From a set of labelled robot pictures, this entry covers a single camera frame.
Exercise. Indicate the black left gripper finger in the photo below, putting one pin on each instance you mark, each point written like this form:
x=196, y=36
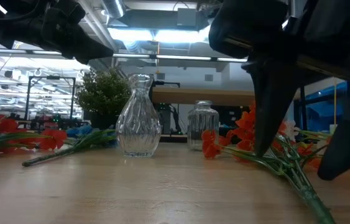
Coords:
x=90, y=57
x=94, y=48

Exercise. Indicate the orange and white flower bunch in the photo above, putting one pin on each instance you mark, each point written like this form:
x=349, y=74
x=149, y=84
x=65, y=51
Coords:
x=289, y=168

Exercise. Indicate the ribbed glass jar vase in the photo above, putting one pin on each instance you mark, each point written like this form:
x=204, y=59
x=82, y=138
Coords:
x=202, y=124

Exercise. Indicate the blue artificial flower bunch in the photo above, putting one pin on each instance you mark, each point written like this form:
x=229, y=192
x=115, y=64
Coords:
x=81, y=143

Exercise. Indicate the swirled bulbous glass vase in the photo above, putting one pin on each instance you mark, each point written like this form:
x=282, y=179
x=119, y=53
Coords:
x=137, y=130

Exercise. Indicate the red artificial flower bunch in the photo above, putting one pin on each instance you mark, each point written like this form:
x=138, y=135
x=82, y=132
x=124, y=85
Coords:
x=52, y=138

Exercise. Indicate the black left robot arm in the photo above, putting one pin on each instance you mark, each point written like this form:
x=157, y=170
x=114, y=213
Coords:
x=0, y=21

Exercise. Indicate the black background robot arm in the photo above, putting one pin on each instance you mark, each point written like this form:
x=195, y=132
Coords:
x=174, y=121

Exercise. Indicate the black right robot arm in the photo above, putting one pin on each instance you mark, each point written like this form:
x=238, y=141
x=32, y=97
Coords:
x=333, y=15

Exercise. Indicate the pale green cup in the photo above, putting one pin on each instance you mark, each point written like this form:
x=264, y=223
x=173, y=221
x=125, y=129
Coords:
x=333, y=129

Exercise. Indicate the green potted plant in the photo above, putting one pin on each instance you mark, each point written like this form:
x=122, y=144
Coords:
x=103, y=93

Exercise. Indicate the yellow pole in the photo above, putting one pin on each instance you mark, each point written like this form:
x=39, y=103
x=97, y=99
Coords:
x=335, y=102

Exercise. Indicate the grey ceiling box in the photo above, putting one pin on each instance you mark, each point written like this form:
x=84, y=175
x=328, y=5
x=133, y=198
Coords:
x=187, y=17

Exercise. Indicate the LED light bar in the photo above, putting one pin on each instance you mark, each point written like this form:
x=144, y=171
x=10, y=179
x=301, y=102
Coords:
x=177, y=57

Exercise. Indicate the silver ceiling duct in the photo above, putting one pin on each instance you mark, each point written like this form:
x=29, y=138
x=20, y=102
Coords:
x=114, y=7

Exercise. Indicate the grey wall vent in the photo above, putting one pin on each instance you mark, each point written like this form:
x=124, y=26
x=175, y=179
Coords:
x=209, y=77
x=160, y=76

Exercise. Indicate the black background station frame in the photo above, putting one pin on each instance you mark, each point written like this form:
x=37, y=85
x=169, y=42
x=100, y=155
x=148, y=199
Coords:
x=28, y=99

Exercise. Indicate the wooden shelf with black frame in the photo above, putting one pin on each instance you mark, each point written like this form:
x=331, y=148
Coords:
x=193, y=96

